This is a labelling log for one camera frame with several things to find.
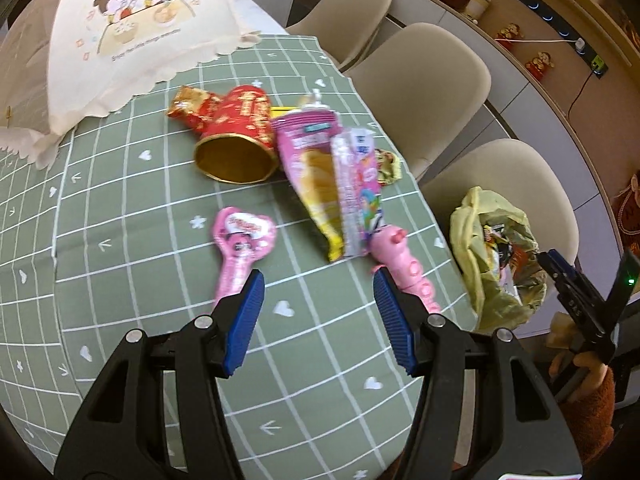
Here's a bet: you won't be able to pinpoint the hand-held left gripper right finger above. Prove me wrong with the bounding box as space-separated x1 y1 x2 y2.
372 265 583 480

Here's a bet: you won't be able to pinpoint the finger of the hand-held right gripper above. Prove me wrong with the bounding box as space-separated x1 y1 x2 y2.
536 252 573 293
547 249 583 281

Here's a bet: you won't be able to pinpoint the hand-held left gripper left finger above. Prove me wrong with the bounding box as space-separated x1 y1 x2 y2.
54 269 266 480

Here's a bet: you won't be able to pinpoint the pile of wrappers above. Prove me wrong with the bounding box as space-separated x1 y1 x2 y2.
482 225 532 286

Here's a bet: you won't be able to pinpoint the yellow trash bag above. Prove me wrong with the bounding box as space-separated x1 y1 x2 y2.
449 186 548 332

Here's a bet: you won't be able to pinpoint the pink lollipop-shaped wrapper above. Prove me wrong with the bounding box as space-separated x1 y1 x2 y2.
212 206 277 311

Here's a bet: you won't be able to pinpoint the clear printed pink wrapper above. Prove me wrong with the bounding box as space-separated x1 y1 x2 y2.
330 127 385 257

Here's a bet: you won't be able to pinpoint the gold green candy wrapper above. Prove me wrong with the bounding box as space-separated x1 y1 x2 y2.
375 149 402 187

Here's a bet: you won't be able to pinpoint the pink snack bag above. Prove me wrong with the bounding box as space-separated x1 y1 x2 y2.
272 109 346 262

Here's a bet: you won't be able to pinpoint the red paper cup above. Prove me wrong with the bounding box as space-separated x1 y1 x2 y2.
194 85 279 183

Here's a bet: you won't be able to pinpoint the gold and red wrapper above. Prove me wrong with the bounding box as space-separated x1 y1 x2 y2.
166 86 217 133

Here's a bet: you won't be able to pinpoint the person's right hand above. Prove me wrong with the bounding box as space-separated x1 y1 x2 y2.
549 311 608 401

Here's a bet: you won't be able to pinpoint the pink caterpillar toy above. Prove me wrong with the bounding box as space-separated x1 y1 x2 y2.
369 226 443 317

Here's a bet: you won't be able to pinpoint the brown bag with pearls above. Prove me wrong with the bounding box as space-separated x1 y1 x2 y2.
611 175 640 251

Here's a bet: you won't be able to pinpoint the beige chair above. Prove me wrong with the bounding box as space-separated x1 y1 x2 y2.
420 139 578 333
345 22 492 181
286 0 393 68

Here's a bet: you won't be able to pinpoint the beige dining chairs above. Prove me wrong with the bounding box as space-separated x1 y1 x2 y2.
380 0 640 336

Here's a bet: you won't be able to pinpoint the red figurine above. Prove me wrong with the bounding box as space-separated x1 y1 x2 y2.
495 22 523 51
525 51 553 80

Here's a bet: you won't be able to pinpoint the black power strip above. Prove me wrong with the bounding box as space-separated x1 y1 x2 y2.
516 0 611 78

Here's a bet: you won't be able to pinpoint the white printed mesh food cover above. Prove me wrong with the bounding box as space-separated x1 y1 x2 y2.
0 0 261 168

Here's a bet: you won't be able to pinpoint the wooden wall shelf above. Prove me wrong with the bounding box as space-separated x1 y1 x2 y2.
385 0 640 261

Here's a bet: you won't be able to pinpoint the black cable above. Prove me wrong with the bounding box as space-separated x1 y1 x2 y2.
567 72 599 117

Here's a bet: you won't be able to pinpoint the white cable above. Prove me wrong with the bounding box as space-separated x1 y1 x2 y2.
520 36 578 47

